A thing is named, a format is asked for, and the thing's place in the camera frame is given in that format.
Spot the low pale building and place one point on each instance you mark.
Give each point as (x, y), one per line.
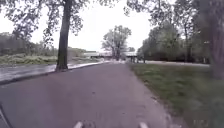
(128, 54)

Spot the lone spreading tree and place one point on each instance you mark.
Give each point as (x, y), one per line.
(116, 41)

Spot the reddish grey paved path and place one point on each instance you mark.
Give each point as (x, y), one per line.
(96, 96)

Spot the tall slim-trunked tree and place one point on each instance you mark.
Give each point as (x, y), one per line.
(63, 40)

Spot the wood of tall trees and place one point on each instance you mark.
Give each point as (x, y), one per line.
(166, 43)

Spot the pale side road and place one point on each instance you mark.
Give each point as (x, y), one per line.
(176, 62)

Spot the robot's own part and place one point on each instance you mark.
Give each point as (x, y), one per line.
(143, 125)
(78, 125)

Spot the grass verge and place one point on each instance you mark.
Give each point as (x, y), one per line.
(186, 90)

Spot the rough grass field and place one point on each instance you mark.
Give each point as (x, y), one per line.
(26, 60)

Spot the grey wet asphalt road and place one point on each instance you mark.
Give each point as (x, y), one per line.
(23, 71)

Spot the low dark tree line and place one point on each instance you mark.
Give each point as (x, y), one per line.
(20, 46)

